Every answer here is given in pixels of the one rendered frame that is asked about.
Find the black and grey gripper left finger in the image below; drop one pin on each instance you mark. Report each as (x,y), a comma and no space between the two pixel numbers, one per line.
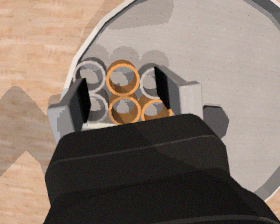
(71,112)

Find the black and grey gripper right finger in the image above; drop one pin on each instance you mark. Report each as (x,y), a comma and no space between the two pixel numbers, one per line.
(177,94)

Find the grey metal bushing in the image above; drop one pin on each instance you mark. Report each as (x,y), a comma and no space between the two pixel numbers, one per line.
(98,116)
(150,93)
(92,88)

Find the bronze bushing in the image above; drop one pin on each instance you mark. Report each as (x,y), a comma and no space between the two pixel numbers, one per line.
(145,101)
(122,90)
(124,118)

